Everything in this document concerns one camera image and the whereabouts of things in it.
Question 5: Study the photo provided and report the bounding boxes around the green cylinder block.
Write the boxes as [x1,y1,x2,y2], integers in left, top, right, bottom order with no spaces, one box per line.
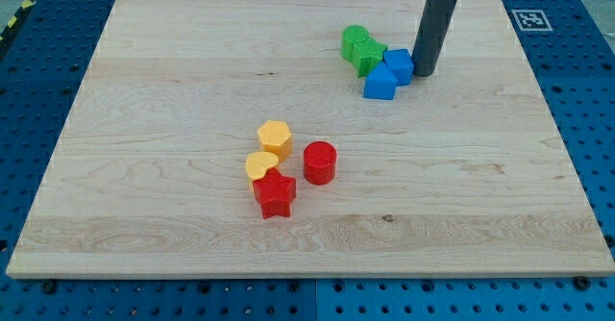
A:
[340,25,369,62]

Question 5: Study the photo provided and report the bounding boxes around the red star block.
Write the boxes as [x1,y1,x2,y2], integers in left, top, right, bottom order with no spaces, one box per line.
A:
[253,168,297,219]

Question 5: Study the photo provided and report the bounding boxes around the blue cube block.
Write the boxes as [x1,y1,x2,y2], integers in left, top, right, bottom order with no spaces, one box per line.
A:
[383,49,414,86]

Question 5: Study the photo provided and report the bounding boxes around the light wooden board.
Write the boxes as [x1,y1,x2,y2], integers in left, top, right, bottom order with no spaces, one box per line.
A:
[7,0,614,280]

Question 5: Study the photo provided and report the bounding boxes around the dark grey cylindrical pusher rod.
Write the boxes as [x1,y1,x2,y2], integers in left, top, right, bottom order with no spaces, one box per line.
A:
[411,0,457,77]

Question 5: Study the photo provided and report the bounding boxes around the white fiducial marker tag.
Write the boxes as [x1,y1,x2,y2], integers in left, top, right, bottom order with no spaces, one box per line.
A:
[512,9,553,32]

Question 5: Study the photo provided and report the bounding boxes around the yellow heart block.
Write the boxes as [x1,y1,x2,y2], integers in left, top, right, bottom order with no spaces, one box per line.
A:
[245,151,279,191]

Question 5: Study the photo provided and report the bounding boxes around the yellow black hazard tape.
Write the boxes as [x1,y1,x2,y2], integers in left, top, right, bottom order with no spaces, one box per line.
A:
[1,0,36,45]

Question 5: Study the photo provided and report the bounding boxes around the green textured star block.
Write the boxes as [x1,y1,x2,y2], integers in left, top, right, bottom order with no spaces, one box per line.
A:
[352,37,388,78]

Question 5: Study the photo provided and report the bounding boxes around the blue triangle block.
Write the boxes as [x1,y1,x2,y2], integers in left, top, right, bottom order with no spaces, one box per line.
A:
[363,62,398,100]

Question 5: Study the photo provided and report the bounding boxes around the yellow hexagon block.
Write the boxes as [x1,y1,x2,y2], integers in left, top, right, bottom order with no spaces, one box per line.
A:
[258,120,293,162]

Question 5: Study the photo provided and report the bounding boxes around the red cylinder block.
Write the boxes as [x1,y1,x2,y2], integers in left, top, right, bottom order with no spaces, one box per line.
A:
[304,140,337,185]

